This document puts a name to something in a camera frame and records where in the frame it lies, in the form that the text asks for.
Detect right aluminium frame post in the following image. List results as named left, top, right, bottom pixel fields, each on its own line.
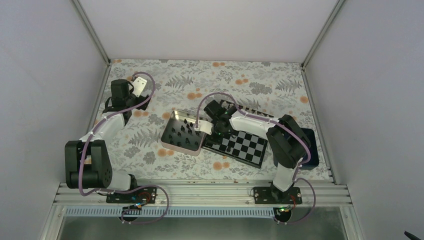
left=301, top=0, right=346, bottom=70

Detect aluminium frame post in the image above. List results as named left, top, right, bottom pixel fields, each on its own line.
left=301, top=0, right=346, bottom=70
left=71, top=0, right=111, bottom=65

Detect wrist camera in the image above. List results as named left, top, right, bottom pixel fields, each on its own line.
left=132, top=76, right=148, bottom=98
left=194, top=120, right=214, bottom=135

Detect black white chessboard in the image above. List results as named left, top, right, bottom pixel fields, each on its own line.
left=202, top=100, right=268, bottom=169

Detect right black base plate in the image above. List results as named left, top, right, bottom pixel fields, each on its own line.
left=251, top=186, right=303, bottom=205

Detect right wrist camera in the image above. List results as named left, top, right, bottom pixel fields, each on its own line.
left=194, top=120, right=214, bottom=135

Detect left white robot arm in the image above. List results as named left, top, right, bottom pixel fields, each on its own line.
left=64, top=77, right=150, bottom=203

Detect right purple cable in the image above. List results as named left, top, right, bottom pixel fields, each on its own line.
left=195, top=92, right=317, bottom=226

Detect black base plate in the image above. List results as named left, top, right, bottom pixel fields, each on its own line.
left=251, top=186, right=303, bottom=205
left=105, top=186, right=157, bottom=205

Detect aluminium front rail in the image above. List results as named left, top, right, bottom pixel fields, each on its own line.
left=53, top=181, right=353, bottom=207

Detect floral table mat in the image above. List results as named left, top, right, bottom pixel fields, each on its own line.
left=107, top=59, right=316, bottom=181

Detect left aluminium frame post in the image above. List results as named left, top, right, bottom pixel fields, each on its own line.
left=71, top=0, right=111, bottom=65

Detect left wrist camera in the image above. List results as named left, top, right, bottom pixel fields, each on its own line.
left=132, top=76, right=148, bottom=98

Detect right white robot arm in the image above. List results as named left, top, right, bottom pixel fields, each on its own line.
left=194, top=100, right=312, bottom=204

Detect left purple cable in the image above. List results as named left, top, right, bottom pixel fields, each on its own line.
left=78, top=71, right=170, bottom=225

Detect blue plastic box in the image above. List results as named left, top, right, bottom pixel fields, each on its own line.
left=266, top=126, right=319, bottom=171

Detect purple cable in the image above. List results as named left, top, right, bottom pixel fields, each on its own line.
left=78, top=71, right=170, bottom=225
left=195, top=92, right=317, bottom=226

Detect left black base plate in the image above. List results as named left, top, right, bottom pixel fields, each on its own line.
left=105, top=186, right=157, bottom=205

